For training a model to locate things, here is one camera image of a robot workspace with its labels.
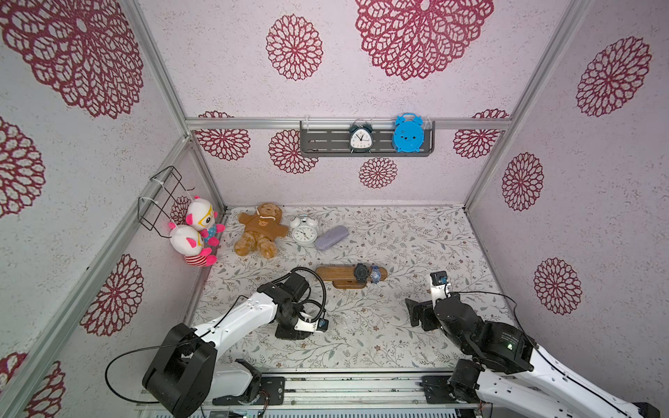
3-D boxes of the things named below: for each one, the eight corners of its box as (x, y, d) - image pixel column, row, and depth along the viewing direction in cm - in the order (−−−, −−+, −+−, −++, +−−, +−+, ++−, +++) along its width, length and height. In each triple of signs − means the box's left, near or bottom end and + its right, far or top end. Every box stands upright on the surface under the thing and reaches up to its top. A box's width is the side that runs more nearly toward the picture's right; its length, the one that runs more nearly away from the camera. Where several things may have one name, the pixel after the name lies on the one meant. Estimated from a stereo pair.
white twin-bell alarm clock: (293, 245, 110) (289, 226, 100) (294, 234, 113) (290, 214, 104) (317, 245, 110) (315, 226, 100) (317, 234, 113) (316, 214, 104)
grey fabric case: (321, 253, 107) (321, 248, 104) (313, 244, 110) (312, 239, 107) (349, 234, 113) (349, 230, 111) (340, 227, 116) (340, 222, 113)
